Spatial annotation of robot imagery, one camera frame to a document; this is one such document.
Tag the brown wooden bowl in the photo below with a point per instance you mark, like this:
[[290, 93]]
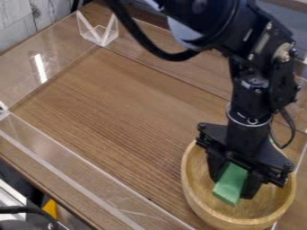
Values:
[[253, 214]]

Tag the clear acrylic corner bracket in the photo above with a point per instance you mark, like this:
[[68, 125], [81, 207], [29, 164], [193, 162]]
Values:
[[102, 35]]

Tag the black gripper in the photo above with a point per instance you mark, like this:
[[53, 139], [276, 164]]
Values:
[[245, 144]]

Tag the yellow black device lower left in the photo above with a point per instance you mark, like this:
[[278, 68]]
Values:
[[54, 217]]

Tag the clear acrylic enclosure wall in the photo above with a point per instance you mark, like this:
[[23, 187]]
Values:
[[97, 122]]

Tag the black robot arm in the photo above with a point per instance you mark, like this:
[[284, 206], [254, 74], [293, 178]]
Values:
[[260, 46]]

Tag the green rectangular block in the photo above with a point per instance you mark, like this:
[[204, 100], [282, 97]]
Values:
[[228, 189]]

